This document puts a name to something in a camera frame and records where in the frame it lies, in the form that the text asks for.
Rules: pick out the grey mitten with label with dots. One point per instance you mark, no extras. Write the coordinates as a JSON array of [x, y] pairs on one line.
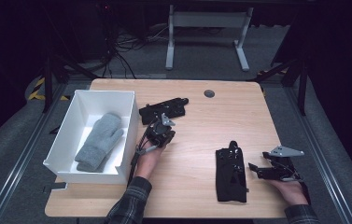
[[102, 140]]

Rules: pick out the person's right hand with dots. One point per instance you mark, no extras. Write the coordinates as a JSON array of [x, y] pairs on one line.
[[290, 191]]

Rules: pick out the black metal stand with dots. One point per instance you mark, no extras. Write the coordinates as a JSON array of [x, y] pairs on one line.
[[50, 81], [298, 77]]

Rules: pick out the yellow and black floor tape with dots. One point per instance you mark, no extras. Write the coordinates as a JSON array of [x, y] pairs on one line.
[[38, 90]]

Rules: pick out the white metal desk frame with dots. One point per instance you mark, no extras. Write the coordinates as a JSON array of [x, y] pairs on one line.
[[208, 20]]

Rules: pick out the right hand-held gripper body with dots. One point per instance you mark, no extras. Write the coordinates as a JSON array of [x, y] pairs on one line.
[[281, 171]]

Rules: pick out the white box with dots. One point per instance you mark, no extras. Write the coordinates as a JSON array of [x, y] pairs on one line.
[[71, 133]]

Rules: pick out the black glove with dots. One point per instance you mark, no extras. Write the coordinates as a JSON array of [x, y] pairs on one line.
[[170, 107], [231, 174]]

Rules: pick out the grey metal floor rail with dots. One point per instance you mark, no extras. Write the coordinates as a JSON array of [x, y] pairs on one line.
[[320, 161], [18, 161]]

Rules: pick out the grey round table grommet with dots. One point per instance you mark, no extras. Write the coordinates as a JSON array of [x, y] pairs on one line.
[[209, 93]]

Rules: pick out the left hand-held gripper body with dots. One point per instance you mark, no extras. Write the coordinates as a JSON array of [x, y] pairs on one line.
[[162, 133]]

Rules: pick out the person's left hand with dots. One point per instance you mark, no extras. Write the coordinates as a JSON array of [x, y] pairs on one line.
[[147, 160]]

